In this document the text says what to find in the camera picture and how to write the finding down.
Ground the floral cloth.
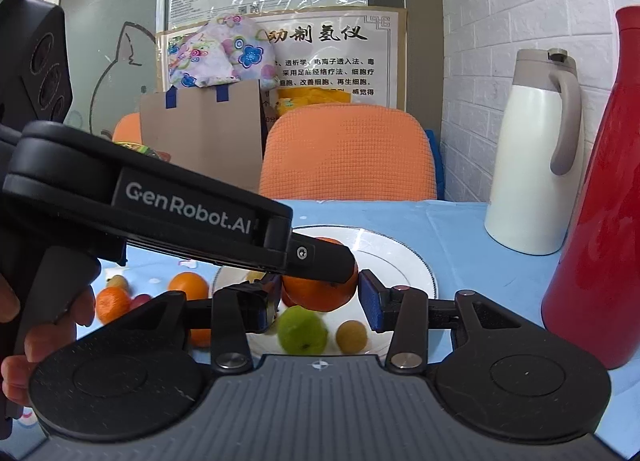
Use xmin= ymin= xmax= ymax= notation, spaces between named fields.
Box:
xmin=167 ymin=14 xmax=278 ymax=90

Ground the framed wall poster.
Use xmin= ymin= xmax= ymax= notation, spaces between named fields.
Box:
xmin=155 ymin=6 xmax=406 ymax=112

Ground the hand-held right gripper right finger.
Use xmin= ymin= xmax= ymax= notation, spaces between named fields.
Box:
xmin=359 ymin=269 xmax=531 ymax=375

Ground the bumpy tangerine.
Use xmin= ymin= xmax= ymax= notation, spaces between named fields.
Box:
xmin=96 ymin=287 xmax=132 ymax=325

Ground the red thermos jug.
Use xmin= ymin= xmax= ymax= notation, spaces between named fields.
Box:
xmin=542 ymin=6 xmax=640 ymax=370

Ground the green jujube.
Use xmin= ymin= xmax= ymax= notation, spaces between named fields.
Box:
xmin=277 ymin=306 xmax=329 ymax=355

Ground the orange mesh chair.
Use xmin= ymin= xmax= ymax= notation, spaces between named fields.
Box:
xmin=259 ymin=104 xmax=438 ymax=202

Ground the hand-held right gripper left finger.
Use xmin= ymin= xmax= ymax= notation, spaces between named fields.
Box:
xmin=115 ymin=288 xmax=281 ymax=375

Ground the large smooth orange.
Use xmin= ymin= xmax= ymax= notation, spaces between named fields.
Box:
xmin=281 ymin=237 xmax=360 ymax=313

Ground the blue printed tablecloth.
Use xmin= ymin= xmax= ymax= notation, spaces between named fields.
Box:
xmin=95 ymin=198 xmax=640 ymax=392

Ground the person's left hand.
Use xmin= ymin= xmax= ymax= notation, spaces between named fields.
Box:
xmin=0 ymin=272 xmax=97 ymax=408

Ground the white thermos jug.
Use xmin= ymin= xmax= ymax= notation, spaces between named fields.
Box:
xmin=485 ymin=48 xmax=586 ymax=256

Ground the brown cardboard paper bag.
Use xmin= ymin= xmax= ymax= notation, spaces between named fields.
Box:
xmin=140 ymin=81 xmax=266 ymax=192

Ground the instant noodle cup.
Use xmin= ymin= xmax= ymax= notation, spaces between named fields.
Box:
xmin=114 ymin=140 xmax=168 ymax=162

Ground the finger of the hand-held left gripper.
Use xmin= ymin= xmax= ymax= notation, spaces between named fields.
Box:
xmin=285 ymin=235 xmax=359 ymax=285

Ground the white plate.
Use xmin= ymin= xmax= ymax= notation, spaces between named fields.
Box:
xmin=210 ymin=226 xmax=438 ymax=357

